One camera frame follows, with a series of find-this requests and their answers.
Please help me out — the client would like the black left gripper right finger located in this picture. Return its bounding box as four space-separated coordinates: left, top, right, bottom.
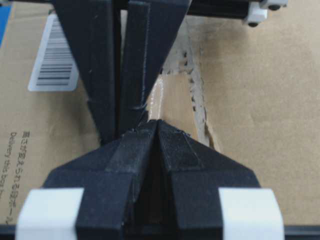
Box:
157 119 286 240

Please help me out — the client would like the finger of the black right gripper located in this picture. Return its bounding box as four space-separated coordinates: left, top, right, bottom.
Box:
119 0 191 130
52 0 116 145

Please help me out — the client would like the brown cardboard box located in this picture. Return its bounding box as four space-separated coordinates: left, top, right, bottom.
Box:
0 0 320 226

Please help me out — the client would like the blue table mat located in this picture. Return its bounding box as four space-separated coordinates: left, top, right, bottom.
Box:
0 1 12 45

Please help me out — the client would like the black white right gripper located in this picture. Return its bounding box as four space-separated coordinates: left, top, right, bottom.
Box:
187 0 288 27

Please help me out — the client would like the white barcode label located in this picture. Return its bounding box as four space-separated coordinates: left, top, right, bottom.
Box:
28 13 79 92

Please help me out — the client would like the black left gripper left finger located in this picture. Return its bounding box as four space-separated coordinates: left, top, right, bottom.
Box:
15 119 158 240

